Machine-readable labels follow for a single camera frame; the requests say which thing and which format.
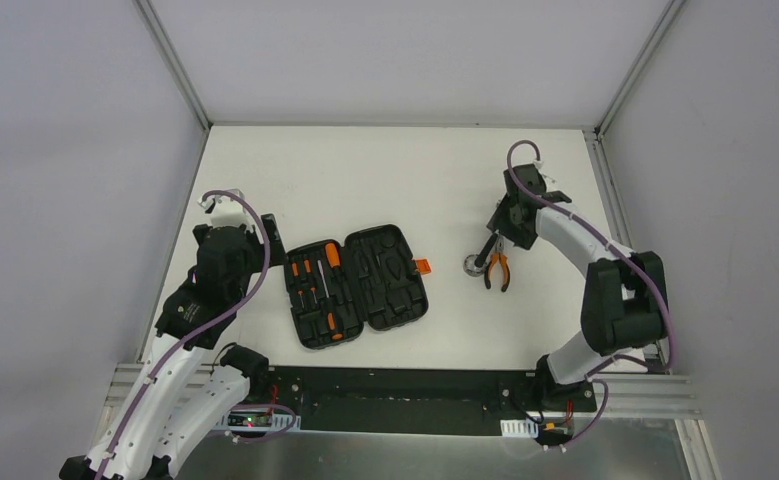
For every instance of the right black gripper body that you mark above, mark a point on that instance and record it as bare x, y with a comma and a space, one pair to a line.
504, 221

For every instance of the small orange black screwdriver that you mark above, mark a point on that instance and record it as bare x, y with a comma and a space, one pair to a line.
297, 284

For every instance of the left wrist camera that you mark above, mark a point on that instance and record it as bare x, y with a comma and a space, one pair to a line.
226, 210

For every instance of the aluminium frame rail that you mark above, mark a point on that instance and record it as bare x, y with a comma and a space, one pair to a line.
631, 395

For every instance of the left white cable duct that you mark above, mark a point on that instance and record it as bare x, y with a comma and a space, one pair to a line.
257, 421

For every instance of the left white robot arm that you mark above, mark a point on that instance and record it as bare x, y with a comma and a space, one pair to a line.
152, 434

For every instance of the hammer with black handle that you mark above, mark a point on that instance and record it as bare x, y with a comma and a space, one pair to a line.
480, 259

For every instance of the silver measuring tape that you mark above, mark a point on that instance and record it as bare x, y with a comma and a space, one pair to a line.
468, 268

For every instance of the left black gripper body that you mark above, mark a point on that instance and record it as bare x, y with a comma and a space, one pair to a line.
268, 240

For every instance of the flat screwdriver in case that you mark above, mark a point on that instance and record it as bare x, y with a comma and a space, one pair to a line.
333, 322

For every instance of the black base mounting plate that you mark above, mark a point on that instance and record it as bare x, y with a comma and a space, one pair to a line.
416, 401

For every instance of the right white cable duct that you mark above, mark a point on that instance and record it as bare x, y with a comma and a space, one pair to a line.
519, 428

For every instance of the white cable duct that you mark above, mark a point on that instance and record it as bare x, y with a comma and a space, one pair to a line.
519, 428
257, 421

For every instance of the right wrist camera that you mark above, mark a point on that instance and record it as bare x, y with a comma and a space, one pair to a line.
550, 182

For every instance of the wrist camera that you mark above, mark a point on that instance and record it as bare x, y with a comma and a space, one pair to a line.
226, 210
550, 182

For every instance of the large orange black screwdriver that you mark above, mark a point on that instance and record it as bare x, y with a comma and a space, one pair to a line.
332, 273

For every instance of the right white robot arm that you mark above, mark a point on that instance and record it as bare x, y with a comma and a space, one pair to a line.
623, 303

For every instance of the black plastic tool case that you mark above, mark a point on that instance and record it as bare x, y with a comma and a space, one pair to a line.
383, 286

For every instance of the orange handled pliers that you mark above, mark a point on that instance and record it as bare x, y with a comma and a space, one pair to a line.
497, 261

